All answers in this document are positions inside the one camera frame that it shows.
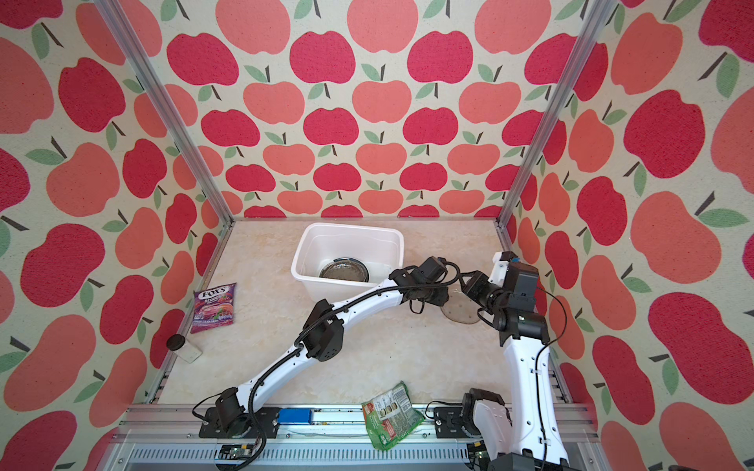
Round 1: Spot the clear glass plate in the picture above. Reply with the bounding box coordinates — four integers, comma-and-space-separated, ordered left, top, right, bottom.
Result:
319, 257, 370, 283
441, 290, 480, 325

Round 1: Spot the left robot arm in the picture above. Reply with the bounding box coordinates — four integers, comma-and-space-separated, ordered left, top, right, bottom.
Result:
193, 280, 451, 439

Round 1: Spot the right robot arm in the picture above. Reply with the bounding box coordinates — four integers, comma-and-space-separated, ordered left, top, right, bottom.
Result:
463, 271, 571, 470

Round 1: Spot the white plastic bin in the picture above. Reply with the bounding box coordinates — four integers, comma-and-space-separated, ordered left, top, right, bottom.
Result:
291, 223, 404, 303

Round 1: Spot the green snack packet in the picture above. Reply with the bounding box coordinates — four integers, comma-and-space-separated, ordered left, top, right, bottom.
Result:
361, 382, 424, 451

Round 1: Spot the blue label block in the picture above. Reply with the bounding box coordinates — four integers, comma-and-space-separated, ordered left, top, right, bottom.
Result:
278, 407, 313, 425

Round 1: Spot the purple candy bag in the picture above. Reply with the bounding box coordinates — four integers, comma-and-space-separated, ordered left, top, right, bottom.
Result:
190, 283, 237, 334

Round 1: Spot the small clear bottle black cap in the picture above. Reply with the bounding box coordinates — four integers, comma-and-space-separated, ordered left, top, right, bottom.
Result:
166, 334, 202, 363

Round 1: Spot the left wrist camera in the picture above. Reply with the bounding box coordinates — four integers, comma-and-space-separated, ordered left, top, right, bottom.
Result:
388, 256, 448, 287

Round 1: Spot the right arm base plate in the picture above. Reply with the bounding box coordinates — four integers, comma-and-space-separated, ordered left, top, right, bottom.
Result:
432, 404, 514, 441

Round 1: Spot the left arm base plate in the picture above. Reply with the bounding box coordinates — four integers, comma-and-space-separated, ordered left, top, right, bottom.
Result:
198, 407, 282, 440

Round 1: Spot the right aluminium corner post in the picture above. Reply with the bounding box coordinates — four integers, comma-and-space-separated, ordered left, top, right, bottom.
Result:
495, 0, 618, 237

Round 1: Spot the aluminium corner post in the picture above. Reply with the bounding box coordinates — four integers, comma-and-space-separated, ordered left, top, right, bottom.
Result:
495, 0, 618, 237
94, 1, 235, 230

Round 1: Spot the left aluminium corner post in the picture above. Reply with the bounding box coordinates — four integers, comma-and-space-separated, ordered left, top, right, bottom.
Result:
94, 1, 235, 230

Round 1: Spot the aluminium front rail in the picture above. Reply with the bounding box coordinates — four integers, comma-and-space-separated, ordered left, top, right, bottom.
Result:
99, 403, 608, 471

